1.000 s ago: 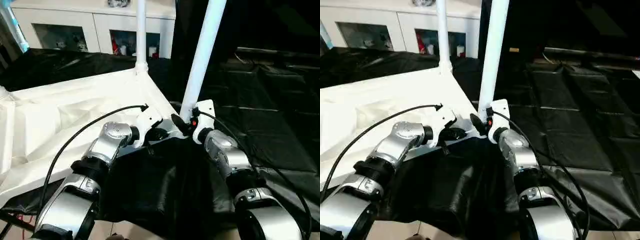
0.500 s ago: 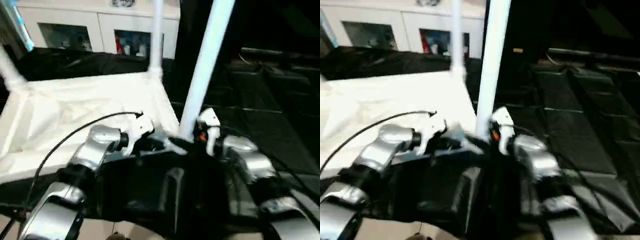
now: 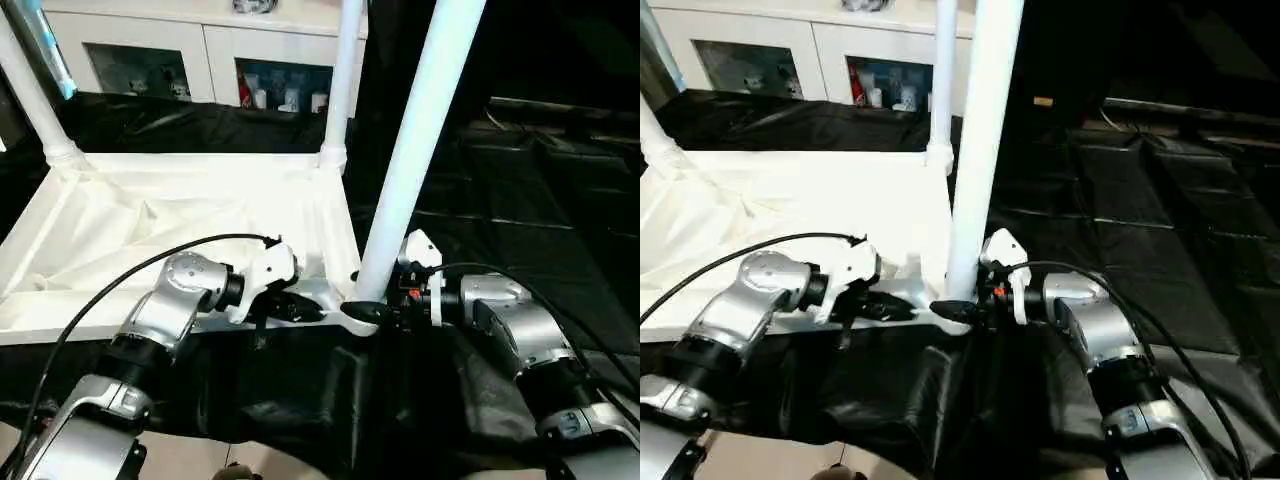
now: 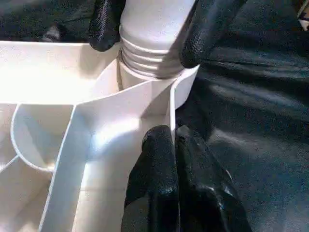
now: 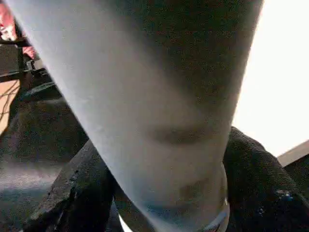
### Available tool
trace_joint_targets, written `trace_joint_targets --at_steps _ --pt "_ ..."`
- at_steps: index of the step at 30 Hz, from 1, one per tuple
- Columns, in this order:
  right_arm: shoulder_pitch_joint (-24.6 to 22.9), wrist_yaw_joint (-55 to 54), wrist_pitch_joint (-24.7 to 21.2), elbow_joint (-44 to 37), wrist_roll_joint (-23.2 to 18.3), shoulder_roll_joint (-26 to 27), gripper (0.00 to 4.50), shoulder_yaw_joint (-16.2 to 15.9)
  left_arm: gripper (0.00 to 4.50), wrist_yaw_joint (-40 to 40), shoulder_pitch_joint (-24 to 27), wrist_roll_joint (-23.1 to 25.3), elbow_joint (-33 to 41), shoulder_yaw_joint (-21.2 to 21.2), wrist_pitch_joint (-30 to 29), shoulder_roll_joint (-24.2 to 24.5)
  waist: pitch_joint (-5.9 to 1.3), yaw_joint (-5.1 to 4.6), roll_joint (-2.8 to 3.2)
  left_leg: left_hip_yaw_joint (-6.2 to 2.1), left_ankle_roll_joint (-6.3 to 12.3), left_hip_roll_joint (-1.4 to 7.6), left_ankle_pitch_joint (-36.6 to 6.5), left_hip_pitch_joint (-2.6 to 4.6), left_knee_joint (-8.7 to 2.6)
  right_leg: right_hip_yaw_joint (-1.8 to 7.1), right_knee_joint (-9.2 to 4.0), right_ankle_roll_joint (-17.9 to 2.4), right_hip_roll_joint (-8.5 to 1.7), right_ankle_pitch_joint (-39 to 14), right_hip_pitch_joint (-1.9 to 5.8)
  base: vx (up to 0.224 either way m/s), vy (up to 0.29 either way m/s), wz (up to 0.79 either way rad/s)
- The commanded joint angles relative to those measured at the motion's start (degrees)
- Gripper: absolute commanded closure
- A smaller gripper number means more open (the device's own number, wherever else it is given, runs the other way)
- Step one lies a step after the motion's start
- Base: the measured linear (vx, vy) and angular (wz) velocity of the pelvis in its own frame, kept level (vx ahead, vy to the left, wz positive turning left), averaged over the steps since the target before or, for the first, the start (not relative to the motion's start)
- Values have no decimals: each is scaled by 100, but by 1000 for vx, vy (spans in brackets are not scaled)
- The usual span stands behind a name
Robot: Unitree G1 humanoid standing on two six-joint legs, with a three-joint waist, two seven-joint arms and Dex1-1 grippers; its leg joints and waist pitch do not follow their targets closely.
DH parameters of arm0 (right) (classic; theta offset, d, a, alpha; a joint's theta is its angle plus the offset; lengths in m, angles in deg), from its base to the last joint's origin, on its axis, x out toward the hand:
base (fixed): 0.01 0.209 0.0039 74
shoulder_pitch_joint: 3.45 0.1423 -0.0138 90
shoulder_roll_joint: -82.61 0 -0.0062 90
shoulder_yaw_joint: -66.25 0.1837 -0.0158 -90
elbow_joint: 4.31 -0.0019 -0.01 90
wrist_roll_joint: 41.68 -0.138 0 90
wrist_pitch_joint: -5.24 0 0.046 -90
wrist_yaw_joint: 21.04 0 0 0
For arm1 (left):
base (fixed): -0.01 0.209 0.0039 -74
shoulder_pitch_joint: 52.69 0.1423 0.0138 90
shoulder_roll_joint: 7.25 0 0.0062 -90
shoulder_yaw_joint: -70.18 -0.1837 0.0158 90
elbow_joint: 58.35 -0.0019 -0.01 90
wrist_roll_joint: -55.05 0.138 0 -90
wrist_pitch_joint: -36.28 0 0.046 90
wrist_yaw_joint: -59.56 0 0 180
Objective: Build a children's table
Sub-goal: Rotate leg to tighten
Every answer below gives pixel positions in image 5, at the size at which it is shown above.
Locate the white plastic table leg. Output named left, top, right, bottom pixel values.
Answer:
left=3, top=0, right=266, bottom=232

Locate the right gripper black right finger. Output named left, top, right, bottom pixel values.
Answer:
left=221, top=126, right=309, bottom=232

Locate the white plastic table top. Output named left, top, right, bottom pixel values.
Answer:
left=230, top=0, right=309, bottom=168

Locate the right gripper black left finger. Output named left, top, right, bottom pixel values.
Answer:
left=23, top=139, right=127, bottom=232

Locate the pink crumpled cloth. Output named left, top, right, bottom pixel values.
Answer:
left=0, top=2, right=41, bottom=61

